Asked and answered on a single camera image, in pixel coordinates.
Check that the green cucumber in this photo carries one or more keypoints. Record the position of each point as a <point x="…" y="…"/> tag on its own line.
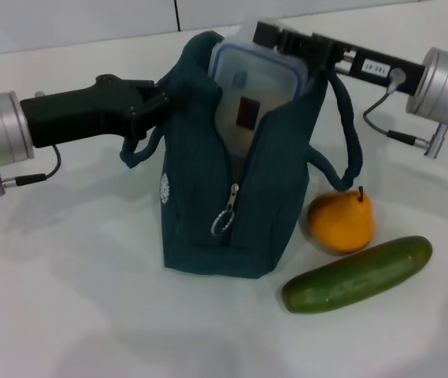
<point x="357" y="275"/>

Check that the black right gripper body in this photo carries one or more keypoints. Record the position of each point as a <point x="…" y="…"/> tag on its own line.
<point x="373" y="67"/>

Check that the clear plastic food container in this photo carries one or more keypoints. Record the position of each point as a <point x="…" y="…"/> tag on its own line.
<point x="255" y="78"/>

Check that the yellow pear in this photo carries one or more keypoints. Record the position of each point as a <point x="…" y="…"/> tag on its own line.
<point x="341" y="224"/>

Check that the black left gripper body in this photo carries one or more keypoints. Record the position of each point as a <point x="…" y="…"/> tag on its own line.
<point x="74" y="114"/>

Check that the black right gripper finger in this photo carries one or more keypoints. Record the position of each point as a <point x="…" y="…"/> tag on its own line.
<point x="269" y="34"/>

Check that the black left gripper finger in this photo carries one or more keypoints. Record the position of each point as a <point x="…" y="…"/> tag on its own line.
<point x="150" y="90"/>
<point x="152" y="114"/>

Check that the dark teal fabric lunch bag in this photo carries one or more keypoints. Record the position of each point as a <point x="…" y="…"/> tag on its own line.
<point x="196" y="177"/>

